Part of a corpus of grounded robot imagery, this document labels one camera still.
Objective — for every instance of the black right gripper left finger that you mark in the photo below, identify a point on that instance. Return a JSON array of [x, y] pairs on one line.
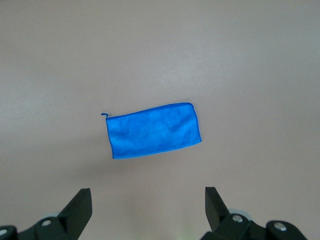
[[72, 215]]

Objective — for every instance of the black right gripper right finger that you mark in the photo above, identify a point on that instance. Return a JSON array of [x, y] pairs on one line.
[[225, 217]]

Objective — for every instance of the blue microfibre towel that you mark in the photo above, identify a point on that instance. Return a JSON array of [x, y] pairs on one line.
[[152, 132]]

